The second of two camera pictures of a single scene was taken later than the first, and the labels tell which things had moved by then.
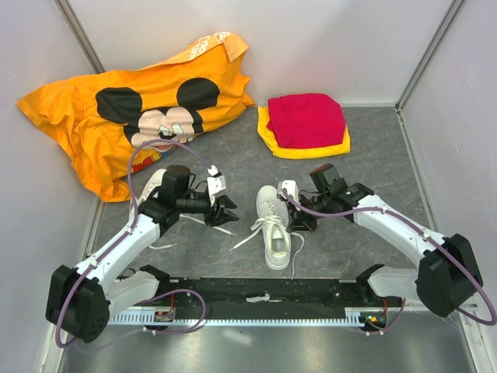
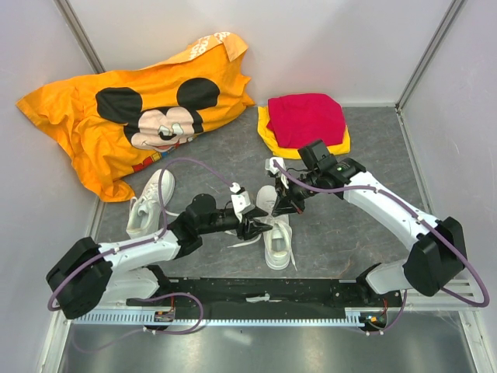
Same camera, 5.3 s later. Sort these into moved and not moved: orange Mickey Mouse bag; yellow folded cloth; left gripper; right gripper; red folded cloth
Moved: right gripper; left gripper
Not moved: yellow folded cloth; red folded cloth; orange Mickey Mouse bag
